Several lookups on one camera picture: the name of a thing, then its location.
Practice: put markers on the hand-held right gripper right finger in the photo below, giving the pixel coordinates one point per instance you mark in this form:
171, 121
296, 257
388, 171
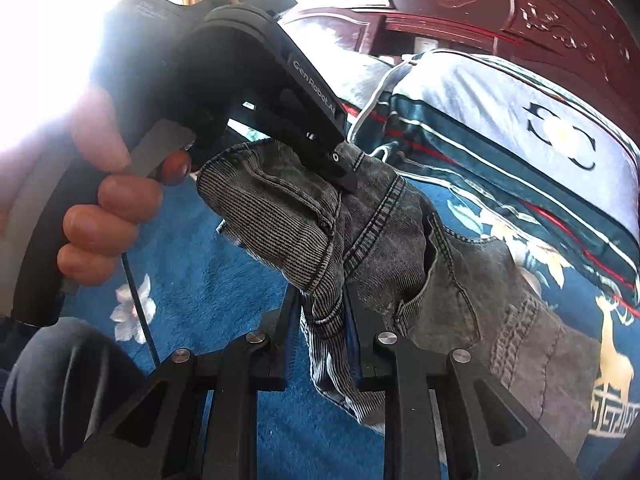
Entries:
362, 340

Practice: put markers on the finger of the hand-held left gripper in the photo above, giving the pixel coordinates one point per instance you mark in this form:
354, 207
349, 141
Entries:
335, 165

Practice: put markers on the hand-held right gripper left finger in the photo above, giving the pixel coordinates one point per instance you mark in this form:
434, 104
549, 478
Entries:
285, 350

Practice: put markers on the grey denim pants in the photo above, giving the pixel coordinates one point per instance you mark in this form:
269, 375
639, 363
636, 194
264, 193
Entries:
400, 280

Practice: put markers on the person's left hand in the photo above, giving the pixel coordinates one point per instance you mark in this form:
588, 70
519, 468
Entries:
115, 200

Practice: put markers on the striped grey pillow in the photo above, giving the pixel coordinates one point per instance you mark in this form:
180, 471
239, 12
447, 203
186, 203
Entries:
357, 82

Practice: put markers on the blue patterned blanket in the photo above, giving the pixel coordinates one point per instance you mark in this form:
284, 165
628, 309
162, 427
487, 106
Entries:
210, 270

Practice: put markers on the striped pillow with flower emblem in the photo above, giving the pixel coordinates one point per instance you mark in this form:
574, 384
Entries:
500, 125

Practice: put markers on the person's dark trouser leg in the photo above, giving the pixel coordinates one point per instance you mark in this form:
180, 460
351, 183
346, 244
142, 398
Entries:
65, 375

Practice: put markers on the carved dark wooden headboard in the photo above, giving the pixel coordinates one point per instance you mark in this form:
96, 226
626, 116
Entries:
500, 5

